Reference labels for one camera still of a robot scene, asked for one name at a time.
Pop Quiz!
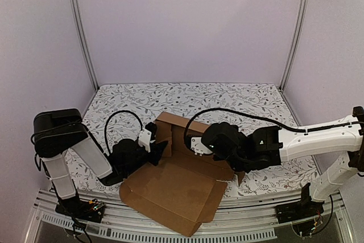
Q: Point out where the aluminium front rail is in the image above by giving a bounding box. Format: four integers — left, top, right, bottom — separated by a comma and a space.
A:
24, 190, 357, 242

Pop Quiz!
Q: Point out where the aluminium frame post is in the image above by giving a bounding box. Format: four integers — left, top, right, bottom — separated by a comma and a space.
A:
69, 0, 100, 91
279, 0, 308, 93

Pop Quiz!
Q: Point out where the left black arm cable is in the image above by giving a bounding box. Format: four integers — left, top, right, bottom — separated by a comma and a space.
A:
104, 109, 146, 155

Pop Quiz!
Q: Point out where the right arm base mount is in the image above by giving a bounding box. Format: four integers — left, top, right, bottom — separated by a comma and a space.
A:
275, 183, 324, 224

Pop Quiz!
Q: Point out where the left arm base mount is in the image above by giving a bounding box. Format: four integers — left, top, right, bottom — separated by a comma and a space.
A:
55, 194, 105, 223

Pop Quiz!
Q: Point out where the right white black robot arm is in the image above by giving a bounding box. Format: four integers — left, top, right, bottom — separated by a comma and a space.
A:
201, 107, 363, 218

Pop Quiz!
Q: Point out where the floral patterned table mat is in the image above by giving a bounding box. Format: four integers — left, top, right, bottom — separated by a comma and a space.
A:
55, 83, 323, 198

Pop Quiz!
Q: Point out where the right aluminium frame post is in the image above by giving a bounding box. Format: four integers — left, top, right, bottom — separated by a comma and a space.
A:
279, 0, 308, 93

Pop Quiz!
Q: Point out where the left aluminium frame post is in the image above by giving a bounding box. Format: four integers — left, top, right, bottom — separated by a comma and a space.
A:
69, 0, 100, 91

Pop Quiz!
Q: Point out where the brown cardboard box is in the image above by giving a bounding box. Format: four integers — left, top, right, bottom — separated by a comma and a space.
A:
119, 112, 245, 237

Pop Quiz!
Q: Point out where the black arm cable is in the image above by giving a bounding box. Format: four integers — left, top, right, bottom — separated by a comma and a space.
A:
104, 109, 146, 155
183, 107, 308, 147

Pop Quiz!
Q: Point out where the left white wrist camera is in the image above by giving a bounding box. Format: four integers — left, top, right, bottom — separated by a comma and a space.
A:
138, 129, 151, 153

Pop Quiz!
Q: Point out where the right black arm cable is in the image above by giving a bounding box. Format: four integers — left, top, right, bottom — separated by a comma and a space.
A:
183, 107, 308, 147

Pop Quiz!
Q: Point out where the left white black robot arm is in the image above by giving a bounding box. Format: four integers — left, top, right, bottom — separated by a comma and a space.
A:
31, 108, 168, 217

